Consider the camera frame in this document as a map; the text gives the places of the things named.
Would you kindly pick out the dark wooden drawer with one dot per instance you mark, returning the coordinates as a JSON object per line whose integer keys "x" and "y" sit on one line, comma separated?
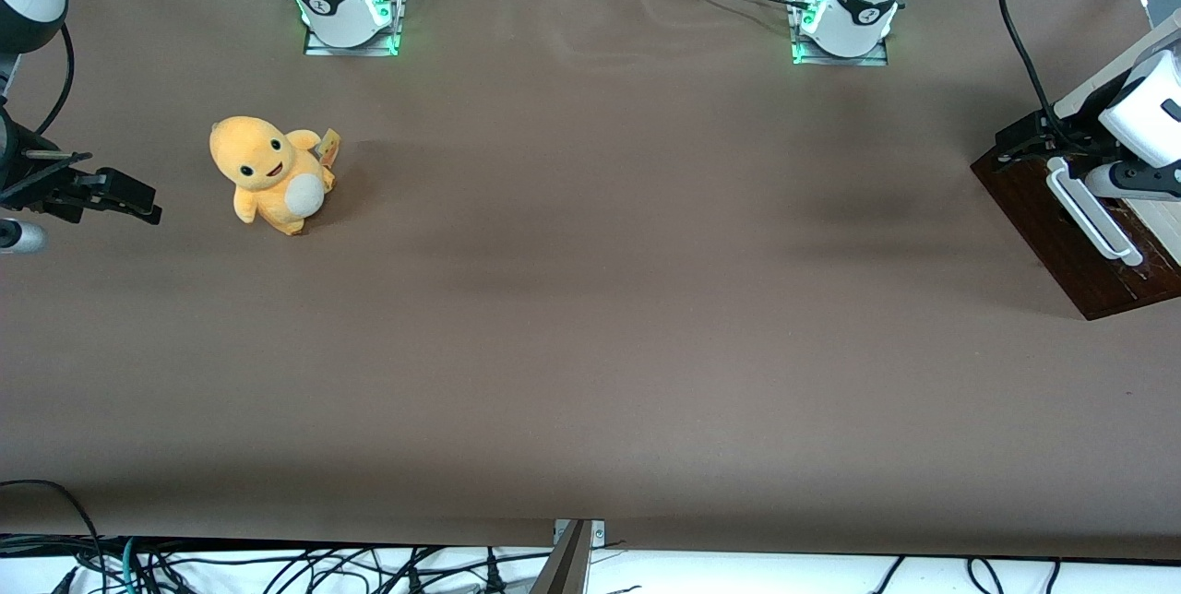
{"x": 1133, "y": 227}

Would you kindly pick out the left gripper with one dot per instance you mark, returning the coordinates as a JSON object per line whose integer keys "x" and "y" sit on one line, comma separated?
{"x": 1073, "y": 139}

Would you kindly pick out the wooden drawer cabinet cream top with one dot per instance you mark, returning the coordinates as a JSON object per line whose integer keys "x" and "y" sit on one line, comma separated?
{"x": 1024, "y": 207}

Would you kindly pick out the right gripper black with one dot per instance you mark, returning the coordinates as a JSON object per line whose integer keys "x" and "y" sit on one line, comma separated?
{"x": 20, "y": 179}

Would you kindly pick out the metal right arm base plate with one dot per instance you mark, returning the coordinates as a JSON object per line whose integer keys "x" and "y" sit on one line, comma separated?
{"x": 318, "y": 48}

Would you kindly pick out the yellow plush toy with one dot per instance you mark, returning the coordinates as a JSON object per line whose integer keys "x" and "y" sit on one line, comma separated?
{"x": 268, "y": 170}

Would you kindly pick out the grey metal bracket post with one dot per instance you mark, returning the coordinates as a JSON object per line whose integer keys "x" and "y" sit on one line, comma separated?
{"x": 567, "y": 566}

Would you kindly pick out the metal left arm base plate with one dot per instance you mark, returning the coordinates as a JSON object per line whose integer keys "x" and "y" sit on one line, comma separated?
{"x": 872, "y": 59}

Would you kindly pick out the brown table cover sheet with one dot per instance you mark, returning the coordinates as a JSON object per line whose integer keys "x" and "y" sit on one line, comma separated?
{"x": 590, "y": 299}

